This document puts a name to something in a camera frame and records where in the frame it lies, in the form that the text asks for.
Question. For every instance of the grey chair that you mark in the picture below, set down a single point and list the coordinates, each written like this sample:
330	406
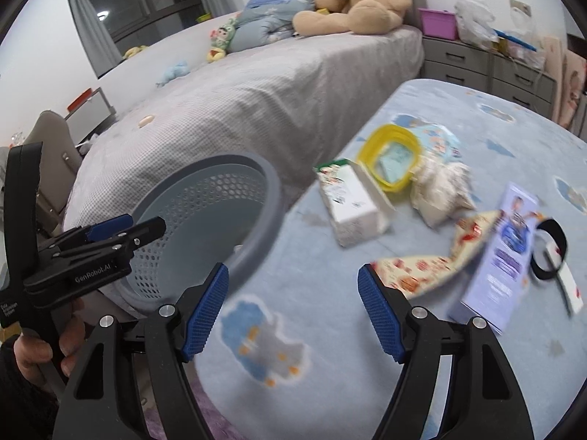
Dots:
50	142

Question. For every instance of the wall socket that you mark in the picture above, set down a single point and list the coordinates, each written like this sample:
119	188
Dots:
521	8

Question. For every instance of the pink storage box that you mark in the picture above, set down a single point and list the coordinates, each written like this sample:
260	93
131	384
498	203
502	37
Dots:
438	25

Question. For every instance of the light blue printed table cloth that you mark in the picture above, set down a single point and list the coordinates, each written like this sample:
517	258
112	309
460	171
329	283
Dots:
321	330

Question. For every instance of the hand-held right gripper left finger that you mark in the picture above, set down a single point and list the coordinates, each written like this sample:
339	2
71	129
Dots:
204	314

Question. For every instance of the purple cardboard box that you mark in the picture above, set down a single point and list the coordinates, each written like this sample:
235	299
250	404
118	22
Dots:
500	275

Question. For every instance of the green plush doll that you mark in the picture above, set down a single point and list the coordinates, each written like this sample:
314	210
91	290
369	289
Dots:
222	34

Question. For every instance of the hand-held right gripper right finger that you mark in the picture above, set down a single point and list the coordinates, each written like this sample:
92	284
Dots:
380	314

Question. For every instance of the folded light blue quilt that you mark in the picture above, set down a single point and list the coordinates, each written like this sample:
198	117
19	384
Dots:
261	27

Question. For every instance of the grey perforated plastic basket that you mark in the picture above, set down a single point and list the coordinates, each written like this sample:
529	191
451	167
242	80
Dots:
206	201

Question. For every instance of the small yellow plush toy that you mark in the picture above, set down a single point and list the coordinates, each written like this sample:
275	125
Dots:
134	52

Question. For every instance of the light blue plush toy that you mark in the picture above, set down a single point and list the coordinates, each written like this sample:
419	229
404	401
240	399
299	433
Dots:
174	72

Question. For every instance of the person's left hand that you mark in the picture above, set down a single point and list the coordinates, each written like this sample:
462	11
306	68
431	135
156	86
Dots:
69	334

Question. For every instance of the dark window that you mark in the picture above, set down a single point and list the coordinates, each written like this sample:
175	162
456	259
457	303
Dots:
146	0

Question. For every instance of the grey drawer dresser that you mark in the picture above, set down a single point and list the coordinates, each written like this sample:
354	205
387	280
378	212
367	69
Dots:
523	85

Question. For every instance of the grey curtain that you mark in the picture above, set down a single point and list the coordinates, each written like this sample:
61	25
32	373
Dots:
87	13

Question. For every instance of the grey nightstand with drawers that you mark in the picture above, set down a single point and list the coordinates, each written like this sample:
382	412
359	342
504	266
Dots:
454	62

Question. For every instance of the clear plastic bag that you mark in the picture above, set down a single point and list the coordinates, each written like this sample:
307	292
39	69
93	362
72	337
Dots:
527	57

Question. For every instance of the white carton box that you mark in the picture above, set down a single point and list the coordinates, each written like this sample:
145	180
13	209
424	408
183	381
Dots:
353	211

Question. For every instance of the white cabinet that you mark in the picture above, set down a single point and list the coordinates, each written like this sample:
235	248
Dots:
94	117

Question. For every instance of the light blue printed packet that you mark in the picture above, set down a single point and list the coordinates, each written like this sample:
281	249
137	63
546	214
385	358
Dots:
435	140

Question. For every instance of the bed with checked grey sheet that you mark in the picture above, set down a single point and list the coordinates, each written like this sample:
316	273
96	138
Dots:
229	101

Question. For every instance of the white plastic bag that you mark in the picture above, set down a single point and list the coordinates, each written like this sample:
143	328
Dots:
474	18

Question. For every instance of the crumpled white wrapper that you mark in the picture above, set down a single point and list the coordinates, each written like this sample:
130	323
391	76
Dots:
440	188

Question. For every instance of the pink printed folding panels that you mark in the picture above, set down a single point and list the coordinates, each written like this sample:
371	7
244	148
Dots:
566	82

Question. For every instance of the pink oval object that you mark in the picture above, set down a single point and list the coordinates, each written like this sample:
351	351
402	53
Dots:
146	121

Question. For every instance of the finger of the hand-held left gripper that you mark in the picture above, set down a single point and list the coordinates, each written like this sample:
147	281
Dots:
146	233
110	227

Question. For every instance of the yellow red plush toy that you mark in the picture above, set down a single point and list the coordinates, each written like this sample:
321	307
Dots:
215	55

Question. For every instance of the blue stick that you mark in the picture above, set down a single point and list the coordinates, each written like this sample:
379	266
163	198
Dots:
516	39

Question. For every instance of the red flat item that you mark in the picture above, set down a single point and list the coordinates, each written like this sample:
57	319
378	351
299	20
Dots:
77	100

